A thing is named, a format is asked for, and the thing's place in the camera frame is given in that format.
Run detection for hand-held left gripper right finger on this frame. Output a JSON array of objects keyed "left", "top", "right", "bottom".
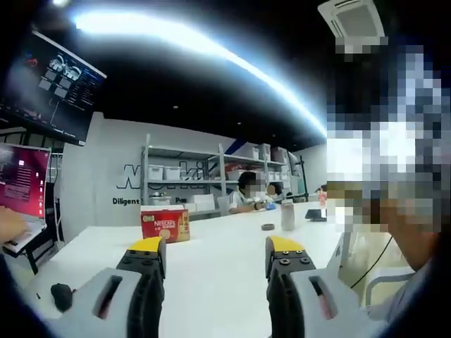
[{"left": 264, "top": 235, "right": 390, "bottom": 338}]

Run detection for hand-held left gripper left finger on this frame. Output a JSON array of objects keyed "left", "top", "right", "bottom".
[{"left": 44, "top": 237, "right": 167, "bottom": 338}]

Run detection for clear plastic cup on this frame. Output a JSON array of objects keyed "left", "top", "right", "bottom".
[{"left": 280, "top": 199, "right": 296, "bottom": 232}]

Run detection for red coffee box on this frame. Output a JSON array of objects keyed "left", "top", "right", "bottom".
[{"left": 140, "top": 208, "right": 191, "bottom": 244}]

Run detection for black phone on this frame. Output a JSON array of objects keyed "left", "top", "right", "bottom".
[{"left": 304, "top": 208, "right": 327, "bottom": 223}]

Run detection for black computer mouse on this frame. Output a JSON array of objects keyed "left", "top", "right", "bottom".
[{"left": 50, "top": 282, "right": 73, "bottom": 313}]

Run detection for white flat box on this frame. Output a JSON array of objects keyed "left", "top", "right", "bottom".
[{"left": 192, "top": 194, "right": 216, "bottom": 213}]

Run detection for black pole stand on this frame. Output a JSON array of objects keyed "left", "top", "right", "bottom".
[{"left": 298, "top": 154, "right": 309, "bottom": 204}]

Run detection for row of white storage boxes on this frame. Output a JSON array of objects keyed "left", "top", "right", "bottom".
[{"left": 147, "top": 142, "right": 297, "bottom": 184}]

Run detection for white desk black legs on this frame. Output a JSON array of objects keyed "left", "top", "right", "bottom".
[{"left": 20, "top": 225, "right": 66, "bottom": 275}]

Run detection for grey metal shelf rack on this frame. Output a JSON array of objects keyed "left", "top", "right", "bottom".
[{"left": 140, "top": 133, "right": 308, "bottom": 216}]

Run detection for laptop with red screen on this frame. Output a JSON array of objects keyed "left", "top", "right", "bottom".
[{"left": 0, "top": 142, "right": 52, "bottom": 253}]

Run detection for long ceiling light strip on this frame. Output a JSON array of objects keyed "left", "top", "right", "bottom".
[{"left": 52, "top": 6, "right": 328, "bottom": 139}]

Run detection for ceiling air conditioner unit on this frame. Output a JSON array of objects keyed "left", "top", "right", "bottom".
[{"left": 316, "top": 0, "right": 385, "bottom": 38}]

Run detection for black cable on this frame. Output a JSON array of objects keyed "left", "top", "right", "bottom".
[{"left": 348, "top": 234, "right": 394, "bottom": 287}]

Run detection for large wall monitor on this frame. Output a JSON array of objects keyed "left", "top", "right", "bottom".
[{"left": 0, "top": 30, "right": 108, "bottom": 146}]

